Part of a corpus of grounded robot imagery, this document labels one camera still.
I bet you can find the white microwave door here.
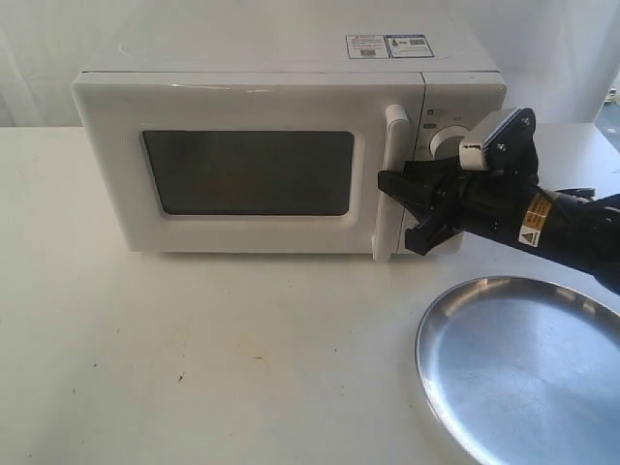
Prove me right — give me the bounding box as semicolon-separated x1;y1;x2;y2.
73;73;425;262

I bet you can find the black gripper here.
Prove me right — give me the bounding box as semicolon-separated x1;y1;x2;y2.
378;162;528;256

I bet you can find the white microwave oven body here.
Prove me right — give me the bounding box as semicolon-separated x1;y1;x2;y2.
77;12;507;171

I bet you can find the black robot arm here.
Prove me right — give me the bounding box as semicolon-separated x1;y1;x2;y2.
378;162;619;293

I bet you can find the round stainless steel tray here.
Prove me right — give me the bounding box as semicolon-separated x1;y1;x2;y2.
414;276;619;464

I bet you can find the upper white control knob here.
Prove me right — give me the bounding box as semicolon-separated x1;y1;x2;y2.
429;125;469;160

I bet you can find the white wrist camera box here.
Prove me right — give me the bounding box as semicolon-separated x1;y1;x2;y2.
458;107;536;171

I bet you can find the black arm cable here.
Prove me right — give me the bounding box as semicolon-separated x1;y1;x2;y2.
527;186;597;207

